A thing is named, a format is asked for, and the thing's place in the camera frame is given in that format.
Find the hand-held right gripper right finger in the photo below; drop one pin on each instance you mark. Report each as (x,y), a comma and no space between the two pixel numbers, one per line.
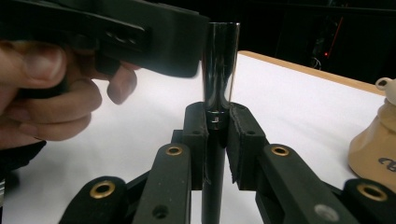
(246,146)

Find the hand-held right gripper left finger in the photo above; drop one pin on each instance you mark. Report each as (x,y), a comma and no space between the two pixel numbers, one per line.
(196,140)

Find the black makeup brush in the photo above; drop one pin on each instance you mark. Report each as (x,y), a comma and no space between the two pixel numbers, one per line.
(219,62)

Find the tan holder cup with figurine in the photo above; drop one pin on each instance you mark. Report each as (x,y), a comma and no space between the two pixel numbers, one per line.
(373,149)

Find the wooden table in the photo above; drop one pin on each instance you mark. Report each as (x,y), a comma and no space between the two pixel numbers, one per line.
(311,72)

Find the dark equipment with red light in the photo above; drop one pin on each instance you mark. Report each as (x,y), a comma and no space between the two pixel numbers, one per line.
(327,43)

